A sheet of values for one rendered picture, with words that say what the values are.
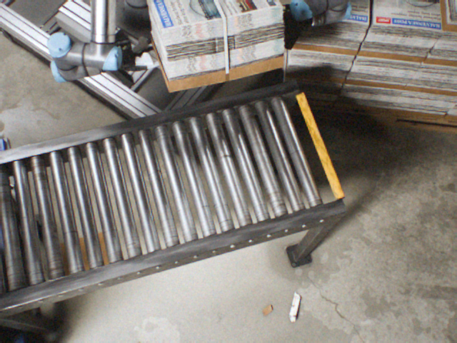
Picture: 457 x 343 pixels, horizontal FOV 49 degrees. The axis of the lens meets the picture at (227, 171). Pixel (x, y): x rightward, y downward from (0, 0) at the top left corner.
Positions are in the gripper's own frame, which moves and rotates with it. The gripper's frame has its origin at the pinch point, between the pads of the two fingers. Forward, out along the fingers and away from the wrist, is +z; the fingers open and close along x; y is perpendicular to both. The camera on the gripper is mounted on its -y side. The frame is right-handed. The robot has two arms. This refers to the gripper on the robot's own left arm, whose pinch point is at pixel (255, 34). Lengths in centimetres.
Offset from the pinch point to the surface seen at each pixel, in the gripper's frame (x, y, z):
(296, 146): 29.9, -29.8, -4.7
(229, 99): 6.4, -21.0, 13.2
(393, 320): 66, -129, -44
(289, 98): 7.9, -26.7, -10.4
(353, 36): -12, -20, -46
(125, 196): 31, -31, 59
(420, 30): 0, -16, -70
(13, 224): 30, -31, 97
